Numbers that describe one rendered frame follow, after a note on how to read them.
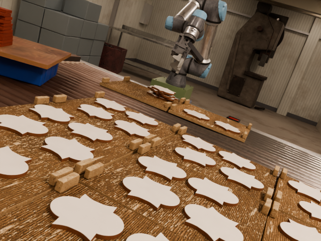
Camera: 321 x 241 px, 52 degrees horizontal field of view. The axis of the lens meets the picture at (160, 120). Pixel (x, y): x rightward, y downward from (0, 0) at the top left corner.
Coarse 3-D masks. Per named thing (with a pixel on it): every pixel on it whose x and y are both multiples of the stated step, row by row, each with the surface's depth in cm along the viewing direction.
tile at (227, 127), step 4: (216, 124) 166; (220, 124) 167; (224, 124) 170; (228, 124) 173; (224, 128) 163; (228, 128) 165; (232, 128) 168; (236, 128) 171; (232, 132) 163; (236, 132) 163
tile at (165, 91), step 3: (153, 87) 186; (156, 87) 187; (159, 87) 190; (162, 87) 193; (159, 90) 182; (162, 90) 183; (165, 90) 186; (168, 90) 188; (165, 93) 182; (168, 93) 182; (171, 93) 183; (174, 93) 189
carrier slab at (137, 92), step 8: (112, 88) 178; (120, 88) 180; (128, 88) 187; (136, 88) 194; (144, 88) 202; (128, 96) 175; (136, 96) 174; (144, 96) 181; (152, 96) 188; (152, 104) 171; (160, 104) 174
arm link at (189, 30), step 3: (186, 27) 168; (189, 27) 166; (192, 27) 166; (186, 30) 167; (189, 30) 166; (192, 30) 165; (195, 30) 166; (183, 33) 168; (186, 33) 166; (189, 33) 165; (192, 33) 165; (195, 33) 166; (198, 33) 168; (195, 36) 166; (195, 39) 168
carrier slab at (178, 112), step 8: (184, 104) 194; (176, 112) 168; (200, 112) 186; (208, 112) 193; (192, 120) 165; (200, 120) 167; (216, 120) 179; (224, 120) 185; (232, 120) 192; (208, 128) 163; (216, 128) 162; (240, 128) 179; (232, 136) 160; (240, 136) 161
